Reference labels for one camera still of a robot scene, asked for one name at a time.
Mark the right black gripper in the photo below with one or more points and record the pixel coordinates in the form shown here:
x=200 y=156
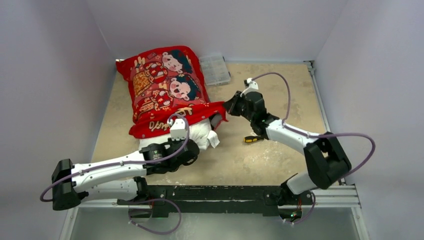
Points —
x=238 y=105

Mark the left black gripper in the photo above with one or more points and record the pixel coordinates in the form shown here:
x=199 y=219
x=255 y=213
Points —
x=172 y=143

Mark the white pillow insert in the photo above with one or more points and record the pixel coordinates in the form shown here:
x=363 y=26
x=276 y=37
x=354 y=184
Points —
x=201 y=133

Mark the red printed pillowcase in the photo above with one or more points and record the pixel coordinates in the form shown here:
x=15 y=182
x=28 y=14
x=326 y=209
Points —
x=165 y=81

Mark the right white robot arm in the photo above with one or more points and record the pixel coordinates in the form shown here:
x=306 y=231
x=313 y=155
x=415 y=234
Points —
x=326 y=161

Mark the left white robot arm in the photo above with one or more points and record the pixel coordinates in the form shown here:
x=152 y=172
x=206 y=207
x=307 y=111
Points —
x=118 y=178

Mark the clear plastic organizer box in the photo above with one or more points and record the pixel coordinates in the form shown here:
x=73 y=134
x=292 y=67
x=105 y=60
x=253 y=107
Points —
x=214 y=69

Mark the yellow black screwdriver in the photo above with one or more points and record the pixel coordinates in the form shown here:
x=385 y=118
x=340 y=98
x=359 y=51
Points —
x=253 y=138

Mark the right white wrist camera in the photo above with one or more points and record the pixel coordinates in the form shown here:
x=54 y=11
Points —
x=250 y=86

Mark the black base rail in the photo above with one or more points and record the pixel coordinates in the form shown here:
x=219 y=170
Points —
x=267 y=200

